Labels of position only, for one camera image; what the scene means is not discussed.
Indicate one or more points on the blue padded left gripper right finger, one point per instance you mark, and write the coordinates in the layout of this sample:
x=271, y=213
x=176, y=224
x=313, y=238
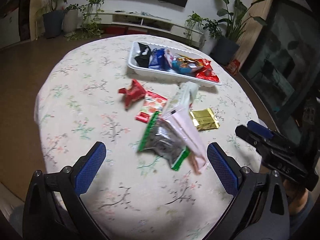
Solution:
x=259, y=207

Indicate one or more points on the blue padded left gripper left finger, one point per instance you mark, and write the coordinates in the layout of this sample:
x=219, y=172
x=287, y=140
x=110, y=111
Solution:
x=53, y=208

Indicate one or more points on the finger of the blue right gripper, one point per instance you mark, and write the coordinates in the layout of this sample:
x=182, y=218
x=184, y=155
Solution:
x=259, y=129

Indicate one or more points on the gold snack packet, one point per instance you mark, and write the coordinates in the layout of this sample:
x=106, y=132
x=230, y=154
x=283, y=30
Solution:
x=204, y=119

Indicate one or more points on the pale pink snack packet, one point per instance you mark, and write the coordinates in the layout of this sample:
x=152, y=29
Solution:
x=179, y=119

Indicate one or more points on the white green snack packet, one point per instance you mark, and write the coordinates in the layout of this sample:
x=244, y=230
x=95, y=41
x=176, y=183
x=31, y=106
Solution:
x=184, y=97

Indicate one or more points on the green-edged seed packet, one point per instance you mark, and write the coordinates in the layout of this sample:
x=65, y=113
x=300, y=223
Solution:
x=160, y=137

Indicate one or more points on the orange yellow snack bar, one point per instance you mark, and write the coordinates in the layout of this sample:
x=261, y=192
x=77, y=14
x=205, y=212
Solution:
x=185, y=61

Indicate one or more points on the light blue cartoon packet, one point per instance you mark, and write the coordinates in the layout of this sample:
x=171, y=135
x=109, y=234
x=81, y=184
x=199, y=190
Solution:
x=180, y=69

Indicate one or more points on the strawberry candy packet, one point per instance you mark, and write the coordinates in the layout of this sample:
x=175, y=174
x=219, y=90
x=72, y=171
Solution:
x=153, y=102

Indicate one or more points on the blue cookie packet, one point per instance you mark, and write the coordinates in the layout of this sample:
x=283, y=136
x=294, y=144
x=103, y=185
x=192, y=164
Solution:
x=158, y=60

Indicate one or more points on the red snack packet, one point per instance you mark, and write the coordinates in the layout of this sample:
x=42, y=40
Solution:
x=132, y=94
x=206, y=72

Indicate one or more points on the person's right hand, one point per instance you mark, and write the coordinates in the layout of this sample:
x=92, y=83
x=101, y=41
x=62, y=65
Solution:
x=297, y=196

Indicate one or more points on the red bag on floor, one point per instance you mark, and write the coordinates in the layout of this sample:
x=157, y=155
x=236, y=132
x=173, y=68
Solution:
x=233, y=67

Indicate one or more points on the red snack packet in tray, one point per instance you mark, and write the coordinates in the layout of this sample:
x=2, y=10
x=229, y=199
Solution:
x=206, y=72

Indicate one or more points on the large dark pot plant right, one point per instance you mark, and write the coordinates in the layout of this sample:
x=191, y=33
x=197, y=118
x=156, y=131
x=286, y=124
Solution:
x=235, y=21

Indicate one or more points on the small green plant right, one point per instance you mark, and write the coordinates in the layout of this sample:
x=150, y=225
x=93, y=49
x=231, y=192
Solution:
x=195, y=22

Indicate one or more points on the black snack packet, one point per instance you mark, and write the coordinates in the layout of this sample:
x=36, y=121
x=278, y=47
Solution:
x=143, y=57

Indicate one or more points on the white tv console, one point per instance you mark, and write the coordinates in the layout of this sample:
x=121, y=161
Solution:
x=150, y=23

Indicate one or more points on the trailing green plant left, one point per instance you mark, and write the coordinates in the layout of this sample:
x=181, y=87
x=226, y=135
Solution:
x=89, y=27

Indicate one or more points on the dark grey plant pot left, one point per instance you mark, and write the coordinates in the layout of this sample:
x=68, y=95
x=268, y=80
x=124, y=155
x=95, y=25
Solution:
x=53, y=23

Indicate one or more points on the white plant pot left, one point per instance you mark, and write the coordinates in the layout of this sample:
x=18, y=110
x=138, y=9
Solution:
x=70, y=21

